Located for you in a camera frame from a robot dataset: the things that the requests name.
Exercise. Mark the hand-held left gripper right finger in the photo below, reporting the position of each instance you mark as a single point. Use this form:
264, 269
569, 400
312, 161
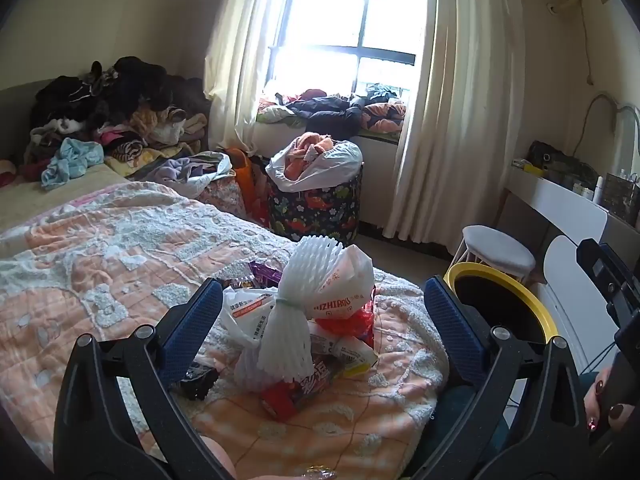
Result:
452, 330

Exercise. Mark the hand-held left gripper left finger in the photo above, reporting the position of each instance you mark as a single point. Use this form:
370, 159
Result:
192, 330

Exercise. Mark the black wrapper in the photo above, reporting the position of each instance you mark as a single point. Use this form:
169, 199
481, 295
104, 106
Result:
200, 382

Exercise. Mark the yellow rimmed black trash bin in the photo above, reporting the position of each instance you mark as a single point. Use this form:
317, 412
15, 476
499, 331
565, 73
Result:
500, 305

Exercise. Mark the white orange label plastic bag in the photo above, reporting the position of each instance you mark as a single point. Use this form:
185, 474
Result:
245, 315

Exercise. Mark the brown candy wrapper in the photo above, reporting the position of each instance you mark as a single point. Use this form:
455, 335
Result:
235, 284

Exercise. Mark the purple yellow wrapper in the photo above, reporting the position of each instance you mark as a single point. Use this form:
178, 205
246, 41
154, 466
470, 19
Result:
267, 275

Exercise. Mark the white foam fruit net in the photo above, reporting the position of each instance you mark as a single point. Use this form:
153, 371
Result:
287, 340

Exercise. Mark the red plastic wrapper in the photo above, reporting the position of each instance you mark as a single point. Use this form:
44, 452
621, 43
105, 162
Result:
350, 322

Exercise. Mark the white yellow snack packet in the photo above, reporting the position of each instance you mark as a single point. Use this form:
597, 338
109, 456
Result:
350, 357

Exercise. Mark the red snack packet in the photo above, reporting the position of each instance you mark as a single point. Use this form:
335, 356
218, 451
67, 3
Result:
282, 400

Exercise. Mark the white red printed plastic bag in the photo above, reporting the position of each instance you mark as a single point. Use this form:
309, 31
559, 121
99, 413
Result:
345, 280

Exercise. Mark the person's right hand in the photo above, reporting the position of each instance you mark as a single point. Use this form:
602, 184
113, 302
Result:
595, 405

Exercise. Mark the white rounded cabinet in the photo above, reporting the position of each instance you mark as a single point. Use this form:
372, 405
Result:
562, 270

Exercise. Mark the dark desk organizer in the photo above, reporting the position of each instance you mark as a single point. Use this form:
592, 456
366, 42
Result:
620, 200

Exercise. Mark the white bottle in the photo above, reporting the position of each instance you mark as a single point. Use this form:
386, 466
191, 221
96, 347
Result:
598, 191

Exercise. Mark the white vanity desk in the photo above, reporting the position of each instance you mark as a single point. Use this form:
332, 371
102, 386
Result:
550, 200

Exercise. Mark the orange white fleece blanket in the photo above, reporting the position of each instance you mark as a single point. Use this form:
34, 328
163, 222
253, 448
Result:
100, 270

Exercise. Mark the dark bag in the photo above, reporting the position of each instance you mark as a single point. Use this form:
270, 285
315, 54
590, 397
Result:
555, 160

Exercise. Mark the pink floral bag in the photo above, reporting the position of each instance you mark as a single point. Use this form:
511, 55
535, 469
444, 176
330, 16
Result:
225, 197

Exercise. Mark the yellow box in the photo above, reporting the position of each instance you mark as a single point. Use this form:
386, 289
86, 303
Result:
525, 166

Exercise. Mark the dinosaur print laundry basket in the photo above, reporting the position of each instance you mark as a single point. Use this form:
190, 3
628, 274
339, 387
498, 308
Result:
310, 210

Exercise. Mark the beige bed sheet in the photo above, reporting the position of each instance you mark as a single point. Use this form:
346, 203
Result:
30, 205

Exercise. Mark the white bag of orange clothes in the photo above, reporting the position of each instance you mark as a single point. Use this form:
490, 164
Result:
340, 157

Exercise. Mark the light blue garment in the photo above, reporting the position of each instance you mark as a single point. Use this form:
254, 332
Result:
70, 160

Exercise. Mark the cream curtain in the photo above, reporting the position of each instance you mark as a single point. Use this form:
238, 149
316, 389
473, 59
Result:
240, 60
450, 110

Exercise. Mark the clothes on windowsill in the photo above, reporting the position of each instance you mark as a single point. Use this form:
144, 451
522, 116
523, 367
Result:
330, 115

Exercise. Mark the pile of clothes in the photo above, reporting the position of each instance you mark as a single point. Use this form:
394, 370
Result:
135, 85

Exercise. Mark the window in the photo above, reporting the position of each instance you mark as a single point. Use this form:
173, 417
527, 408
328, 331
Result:
325, 10

